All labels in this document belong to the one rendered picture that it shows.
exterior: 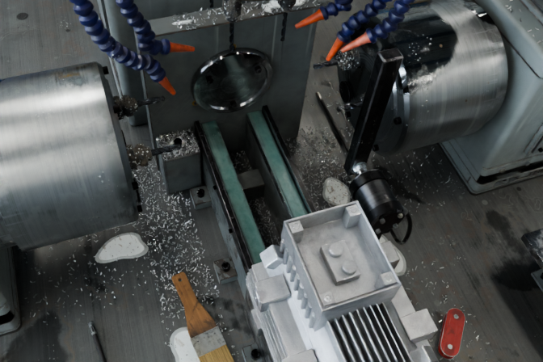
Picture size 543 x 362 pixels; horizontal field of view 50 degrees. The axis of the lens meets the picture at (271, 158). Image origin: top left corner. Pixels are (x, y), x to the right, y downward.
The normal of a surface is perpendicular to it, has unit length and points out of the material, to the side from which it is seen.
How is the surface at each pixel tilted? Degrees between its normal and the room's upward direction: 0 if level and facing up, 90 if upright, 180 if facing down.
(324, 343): 32
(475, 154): 90
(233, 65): 90
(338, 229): 0
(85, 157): 43
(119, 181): 62
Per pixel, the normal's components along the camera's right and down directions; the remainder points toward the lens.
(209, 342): 0.07, -0.59
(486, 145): -0.94, 0.23
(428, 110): 0.34, 0.46
